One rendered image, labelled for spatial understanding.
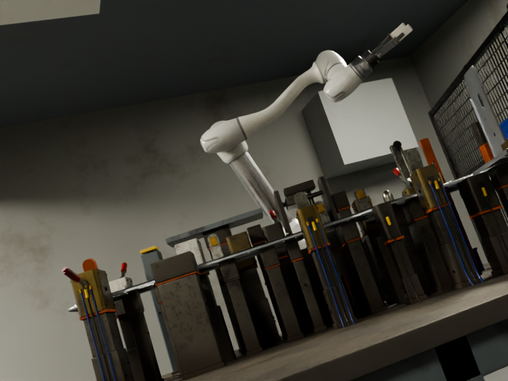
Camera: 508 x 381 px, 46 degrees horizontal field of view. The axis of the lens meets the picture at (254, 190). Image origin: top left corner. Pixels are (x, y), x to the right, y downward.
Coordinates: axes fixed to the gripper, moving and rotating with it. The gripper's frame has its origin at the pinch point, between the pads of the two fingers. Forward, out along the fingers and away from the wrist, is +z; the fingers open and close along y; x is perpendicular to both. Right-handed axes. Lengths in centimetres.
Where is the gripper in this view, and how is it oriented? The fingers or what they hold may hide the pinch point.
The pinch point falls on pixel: (405, 28)
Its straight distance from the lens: 259.0
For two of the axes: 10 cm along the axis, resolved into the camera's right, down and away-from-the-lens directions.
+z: 7.2, -6.4, -2.7
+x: -6.8, -7.1, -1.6
